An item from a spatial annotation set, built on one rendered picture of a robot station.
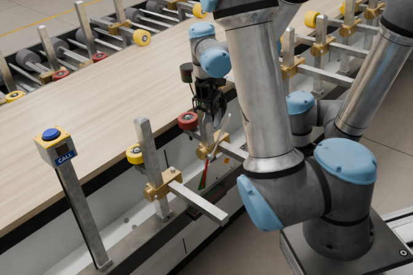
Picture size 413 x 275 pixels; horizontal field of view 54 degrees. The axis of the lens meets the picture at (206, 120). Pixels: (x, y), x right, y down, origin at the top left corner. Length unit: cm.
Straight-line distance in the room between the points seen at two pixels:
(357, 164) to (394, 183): 188
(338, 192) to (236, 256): 147
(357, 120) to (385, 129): 209
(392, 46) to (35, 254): 123
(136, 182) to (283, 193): 95
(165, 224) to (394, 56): 93
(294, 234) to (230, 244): 132
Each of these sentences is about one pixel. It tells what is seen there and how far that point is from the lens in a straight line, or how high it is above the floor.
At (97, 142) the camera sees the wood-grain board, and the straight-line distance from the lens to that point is 157.
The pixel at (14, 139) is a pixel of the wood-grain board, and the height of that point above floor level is 90.
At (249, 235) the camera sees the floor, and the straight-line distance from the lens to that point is 230.
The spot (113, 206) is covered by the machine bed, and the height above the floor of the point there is 69.
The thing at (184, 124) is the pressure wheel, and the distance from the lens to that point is 156.
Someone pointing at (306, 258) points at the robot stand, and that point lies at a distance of 93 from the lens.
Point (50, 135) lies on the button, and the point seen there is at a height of 123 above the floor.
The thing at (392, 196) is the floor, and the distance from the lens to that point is 259.
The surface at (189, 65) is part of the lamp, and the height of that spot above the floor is 117.
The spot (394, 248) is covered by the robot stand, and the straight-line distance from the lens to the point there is 98.
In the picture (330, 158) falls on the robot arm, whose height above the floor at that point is 127.
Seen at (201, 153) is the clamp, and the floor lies 86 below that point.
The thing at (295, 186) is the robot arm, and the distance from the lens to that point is 76.
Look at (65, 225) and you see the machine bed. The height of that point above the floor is 75.
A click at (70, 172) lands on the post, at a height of 110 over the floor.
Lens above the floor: 179
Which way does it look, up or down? 35 degrees down
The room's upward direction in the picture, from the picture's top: 7 degrees counter-clockwise
